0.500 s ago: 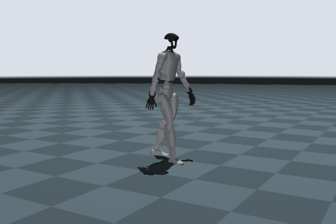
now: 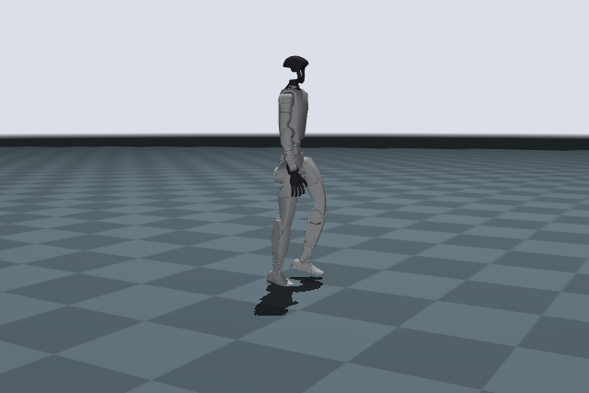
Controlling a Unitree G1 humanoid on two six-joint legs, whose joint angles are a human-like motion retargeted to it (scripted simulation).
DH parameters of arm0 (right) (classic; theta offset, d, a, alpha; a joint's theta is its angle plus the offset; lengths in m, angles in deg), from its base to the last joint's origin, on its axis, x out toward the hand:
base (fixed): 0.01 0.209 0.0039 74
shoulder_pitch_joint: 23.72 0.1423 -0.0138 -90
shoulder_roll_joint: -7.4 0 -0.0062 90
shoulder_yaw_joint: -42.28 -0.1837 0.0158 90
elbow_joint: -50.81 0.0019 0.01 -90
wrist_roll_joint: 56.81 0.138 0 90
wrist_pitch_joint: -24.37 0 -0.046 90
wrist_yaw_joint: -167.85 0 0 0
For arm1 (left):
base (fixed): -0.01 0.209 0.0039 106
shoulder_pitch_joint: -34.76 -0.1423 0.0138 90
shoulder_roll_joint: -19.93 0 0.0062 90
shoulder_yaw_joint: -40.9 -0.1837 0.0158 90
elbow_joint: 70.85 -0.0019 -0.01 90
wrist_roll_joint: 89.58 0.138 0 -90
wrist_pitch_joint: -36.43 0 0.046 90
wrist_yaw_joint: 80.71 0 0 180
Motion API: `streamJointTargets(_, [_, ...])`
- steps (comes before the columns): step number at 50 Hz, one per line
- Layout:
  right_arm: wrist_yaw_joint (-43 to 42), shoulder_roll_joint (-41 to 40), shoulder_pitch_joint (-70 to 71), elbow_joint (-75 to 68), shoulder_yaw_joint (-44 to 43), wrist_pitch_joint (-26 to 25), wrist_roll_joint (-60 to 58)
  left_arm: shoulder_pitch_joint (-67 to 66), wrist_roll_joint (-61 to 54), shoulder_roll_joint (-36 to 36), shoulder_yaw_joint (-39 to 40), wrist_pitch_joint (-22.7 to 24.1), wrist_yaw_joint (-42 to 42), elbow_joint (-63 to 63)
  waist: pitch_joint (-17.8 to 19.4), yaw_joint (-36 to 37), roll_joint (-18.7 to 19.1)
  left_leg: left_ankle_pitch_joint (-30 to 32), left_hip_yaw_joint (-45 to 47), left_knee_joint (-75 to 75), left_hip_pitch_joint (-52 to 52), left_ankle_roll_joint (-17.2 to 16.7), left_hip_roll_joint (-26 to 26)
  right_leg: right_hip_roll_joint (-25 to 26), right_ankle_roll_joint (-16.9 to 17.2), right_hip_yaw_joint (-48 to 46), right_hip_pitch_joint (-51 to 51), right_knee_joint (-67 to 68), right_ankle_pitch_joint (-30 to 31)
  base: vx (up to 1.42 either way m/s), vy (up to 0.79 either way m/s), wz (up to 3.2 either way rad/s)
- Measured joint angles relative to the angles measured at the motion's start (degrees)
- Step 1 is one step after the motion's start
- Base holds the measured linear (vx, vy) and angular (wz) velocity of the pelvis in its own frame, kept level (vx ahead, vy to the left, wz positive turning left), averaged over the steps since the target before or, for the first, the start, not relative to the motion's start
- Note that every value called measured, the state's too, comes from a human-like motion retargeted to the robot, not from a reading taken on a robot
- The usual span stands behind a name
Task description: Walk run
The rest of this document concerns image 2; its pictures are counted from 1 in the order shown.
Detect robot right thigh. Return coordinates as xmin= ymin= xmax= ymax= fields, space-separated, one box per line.
xmin=273 ymin=162 xmax=297 ymax=232

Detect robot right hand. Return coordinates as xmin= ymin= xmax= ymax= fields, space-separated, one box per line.
xmin=286 ymin=164 xmax=307 ymax=197

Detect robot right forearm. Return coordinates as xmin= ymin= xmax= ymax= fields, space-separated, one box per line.
xmin=281 ymin=128 xmax=297 ymax=172

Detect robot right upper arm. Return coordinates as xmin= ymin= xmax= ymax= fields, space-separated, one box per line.
xmin=279 ymin=92 xmax=295 ymax=139

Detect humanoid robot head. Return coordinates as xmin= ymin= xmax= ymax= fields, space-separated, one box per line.
xmin=283 ymin=56 xmax=308 ymax=90

